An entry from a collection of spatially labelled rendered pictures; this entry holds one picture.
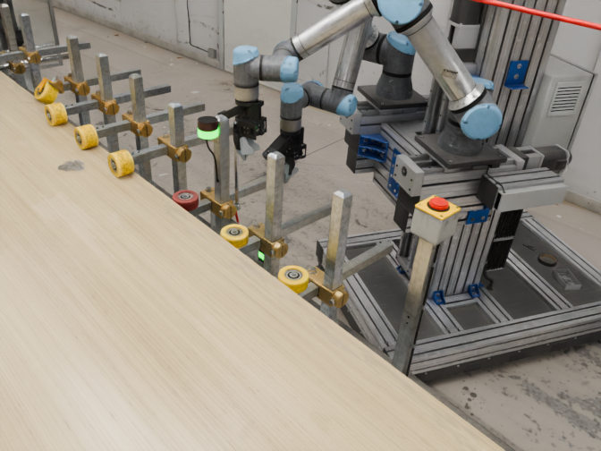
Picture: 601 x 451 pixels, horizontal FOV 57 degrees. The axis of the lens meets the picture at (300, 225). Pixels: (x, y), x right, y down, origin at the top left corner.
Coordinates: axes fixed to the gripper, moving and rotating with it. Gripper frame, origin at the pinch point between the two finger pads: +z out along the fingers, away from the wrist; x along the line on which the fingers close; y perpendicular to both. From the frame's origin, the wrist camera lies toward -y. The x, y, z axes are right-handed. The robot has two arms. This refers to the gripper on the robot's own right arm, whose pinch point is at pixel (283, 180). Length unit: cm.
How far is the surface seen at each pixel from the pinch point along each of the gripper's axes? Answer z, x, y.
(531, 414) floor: 83, -96, 52
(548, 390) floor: 83, -95, 70
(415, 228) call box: -35, -78, -33
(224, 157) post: -21.4, -5.8, -30.6
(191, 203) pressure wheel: -8.2, -4.0, -41.9
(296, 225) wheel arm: -2.2, -26.5, -18.3
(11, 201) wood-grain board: -9, 29, -84
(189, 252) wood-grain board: -9, -25, -57
